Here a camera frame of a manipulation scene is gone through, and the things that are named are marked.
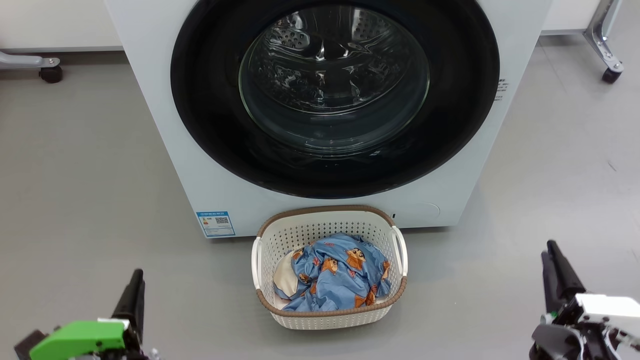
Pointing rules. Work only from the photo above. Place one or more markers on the blue energy label sticker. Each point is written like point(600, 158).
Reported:
point(216, 224)

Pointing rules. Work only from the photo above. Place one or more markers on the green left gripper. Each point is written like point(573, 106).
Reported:
point(80, 337)

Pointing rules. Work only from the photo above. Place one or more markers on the steel washer drum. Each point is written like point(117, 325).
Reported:
point(300, 40)

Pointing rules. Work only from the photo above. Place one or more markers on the white front-load washing machine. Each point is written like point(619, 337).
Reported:
point(150, 100)

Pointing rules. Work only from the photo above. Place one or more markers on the cream perforated laundry basket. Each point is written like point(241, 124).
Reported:
point(325, 222)

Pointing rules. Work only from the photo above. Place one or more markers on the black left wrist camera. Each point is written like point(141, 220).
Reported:
point(27, 347)

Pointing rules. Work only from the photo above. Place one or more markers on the white partition panel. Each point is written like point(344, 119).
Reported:
point(570, 15)
point(60, 25)

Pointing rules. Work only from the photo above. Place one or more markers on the black round glass washer door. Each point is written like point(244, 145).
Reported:
point(210, 125)

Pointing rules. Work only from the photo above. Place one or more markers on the blue cartoon print garment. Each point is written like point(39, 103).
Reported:
point(340, 280)

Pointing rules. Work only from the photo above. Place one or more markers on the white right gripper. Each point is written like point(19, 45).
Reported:
point(610, 307)

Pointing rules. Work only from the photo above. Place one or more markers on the white oval filter access cover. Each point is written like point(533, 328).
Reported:
point(422, 212)

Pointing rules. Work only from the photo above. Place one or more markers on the cream white garment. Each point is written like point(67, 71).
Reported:
point(285, 280)

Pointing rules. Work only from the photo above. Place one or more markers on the grey panel leg with caster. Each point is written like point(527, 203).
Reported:
point(602, 45)
point(30, 61)

